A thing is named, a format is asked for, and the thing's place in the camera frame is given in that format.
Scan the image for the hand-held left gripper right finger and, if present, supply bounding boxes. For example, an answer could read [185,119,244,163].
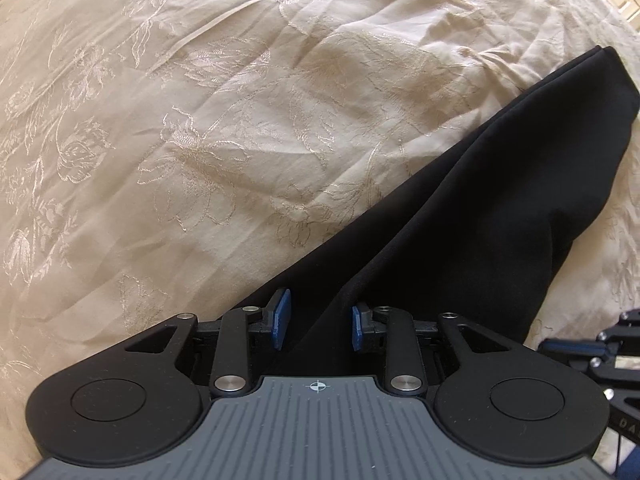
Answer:
[351,301,524,398]

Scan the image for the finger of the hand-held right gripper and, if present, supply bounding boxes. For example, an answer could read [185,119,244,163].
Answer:
[539,310,640,387]

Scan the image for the beige floral bedspread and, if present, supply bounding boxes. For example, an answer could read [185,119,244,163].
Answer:
[0,0,640,480]

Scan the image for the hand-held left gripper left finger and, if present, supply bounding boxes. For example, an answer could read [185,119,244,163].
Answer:
[121,287,293,397]

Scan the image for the black pants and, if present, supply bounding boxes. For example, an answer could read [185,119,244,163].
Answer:
[220,46,639,378]

